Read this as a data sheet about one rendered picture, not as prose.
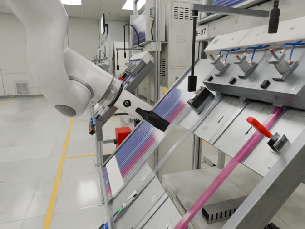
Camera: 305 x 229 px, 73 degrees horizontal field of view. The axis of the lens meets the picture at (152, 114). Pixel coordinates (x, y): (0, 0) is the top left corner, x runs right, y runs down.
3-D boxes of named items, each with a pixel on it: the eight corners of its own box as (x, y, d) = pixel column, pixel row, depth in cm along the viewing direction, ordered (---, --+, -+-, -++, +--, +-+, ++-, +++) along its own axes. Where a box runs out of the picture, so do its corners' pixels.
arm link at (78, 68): (105, 95, 49) (116, 70, 55) (51, 63, 44) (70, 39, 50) (92, 110, 55) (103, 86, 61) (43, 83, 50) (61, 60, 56)
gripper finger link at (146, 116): (140, 109, 50) (157, 119, 53) (131, 103, 57) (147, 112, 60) (137, 113, 50) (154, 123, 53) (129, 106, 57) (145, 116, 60)
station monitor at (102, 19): (103, 33, 461) (102, 13, 452) (101, 36, 515) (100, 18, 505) (109, 33, 465) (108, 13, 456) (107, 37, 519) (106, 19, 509)
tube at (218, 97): (121, 213, 65) (119, 211, 64) (120, 210, 66) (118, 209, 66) (225, 92, 66) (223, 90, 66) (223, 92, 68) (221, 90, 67)
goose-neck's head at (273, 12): (273, 32, 41) (275, 7, 40) (265, 33, 43) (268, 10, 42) (279, 32, 42) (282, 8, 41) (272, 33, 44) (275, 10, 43)
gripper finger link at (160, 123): (154, 113, 53) (174, 125, 56) (150, 110, 56) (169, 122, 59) (147, 123, 53) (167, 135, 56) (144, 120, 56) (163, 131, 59)
